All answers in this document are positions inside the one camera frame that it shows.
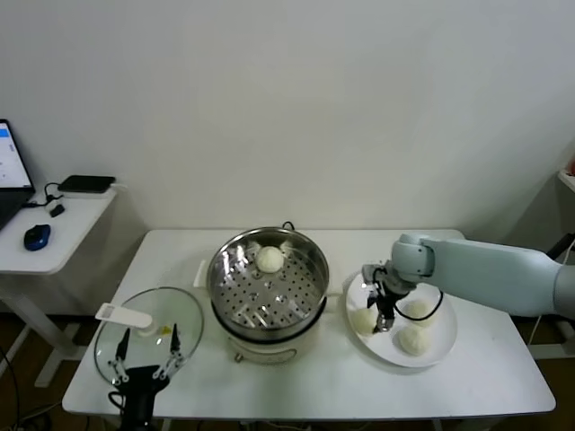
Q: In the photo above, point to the flat black box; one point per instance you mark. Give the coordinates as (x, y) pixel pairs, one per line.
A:
(87, 182)

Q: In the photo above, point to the small black adapter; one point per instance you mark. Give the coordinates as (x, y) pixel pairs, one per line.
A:
(56, 210)

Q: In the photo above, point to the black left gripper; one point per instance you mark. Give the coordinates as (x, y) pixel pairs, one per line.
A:
(141, 381)

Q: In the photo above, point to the white rounded side desk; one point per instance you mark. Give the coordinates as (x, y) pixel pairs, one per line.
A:
(67, 242)

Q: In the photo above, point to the blue computer mouse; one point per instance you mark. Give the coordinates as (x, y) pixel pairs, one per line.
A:
(38, 237)

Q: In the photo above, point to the stainless steel steamer basket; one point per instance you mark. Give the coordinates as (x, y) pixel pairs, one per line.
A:
(224, 265)

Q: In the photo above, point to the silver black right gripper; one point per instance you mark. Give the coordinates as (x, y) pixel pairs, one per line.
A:
(384, 278)

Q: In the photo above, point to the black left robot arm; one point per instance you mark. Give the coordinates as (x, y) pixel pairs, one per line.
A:
(139, 413)

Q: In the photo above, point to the white steamed baozi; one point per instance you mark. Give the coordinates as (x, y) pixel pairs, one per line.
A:
(361, 323)
(418, 310)
(269, 260)
(412, 342)

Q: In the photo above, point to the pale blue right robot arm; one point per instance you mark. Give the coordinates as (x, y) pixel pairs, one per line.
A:
(494, 269)

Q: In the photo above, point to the cream electric cooker base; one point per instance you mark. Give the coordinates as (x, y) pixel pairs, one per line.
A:
(265, 350)

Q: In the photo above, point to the black laptop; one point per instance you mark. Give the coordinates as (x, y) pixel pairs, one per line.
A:
(9, 202)

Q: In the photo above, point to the white round plate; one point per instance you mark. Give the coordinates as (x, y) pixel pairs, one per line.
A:
(440, 341)

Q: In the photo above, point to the white desk frame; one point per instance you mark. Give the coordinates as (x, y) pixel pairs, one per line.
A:
(568, 179)

